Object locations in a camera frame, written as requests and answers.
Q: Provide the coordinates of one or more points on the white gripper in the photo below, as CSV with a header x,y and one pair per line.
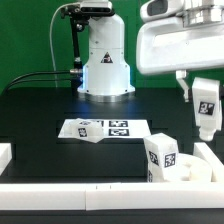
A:
x,y
180,35

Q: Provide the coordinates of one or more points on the white round stool seat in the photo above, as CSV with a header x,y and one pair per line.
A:
x,y
178,168

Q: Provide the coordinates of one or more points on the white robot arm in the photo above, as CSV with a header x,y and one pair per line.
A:
x,y
106,75

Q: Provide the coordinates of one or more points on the white right fence bar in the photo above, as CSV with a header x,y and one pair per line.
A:
x,y
203,151

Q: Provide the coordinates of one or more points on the white fence bar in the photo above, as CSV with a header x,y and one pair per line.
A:
x,y
5,155
111,196
203,151

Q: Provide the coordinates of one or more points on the white marker sheet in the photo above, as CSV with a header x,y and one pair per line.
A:
x,y
114,128

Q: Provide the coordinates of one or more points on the white front fence bar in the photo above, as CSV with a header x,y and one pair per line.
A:
x,y
111,196

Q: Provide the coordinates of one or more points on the white left fence bar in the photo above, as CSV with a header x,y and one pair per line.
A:
x,y
5,155

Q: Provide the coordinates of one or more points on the grey depth camera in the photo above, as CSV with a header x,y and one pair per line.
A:
x,y
97,8

